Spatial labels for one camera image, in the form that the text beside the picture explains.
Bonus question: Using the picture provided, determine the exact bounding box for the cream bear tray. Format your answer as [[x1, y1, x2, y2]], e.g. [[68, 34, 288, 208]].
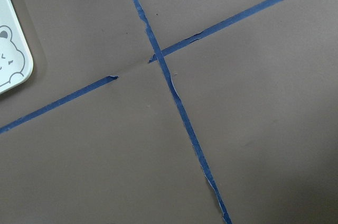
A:
[[1, 0, 34, 94]]

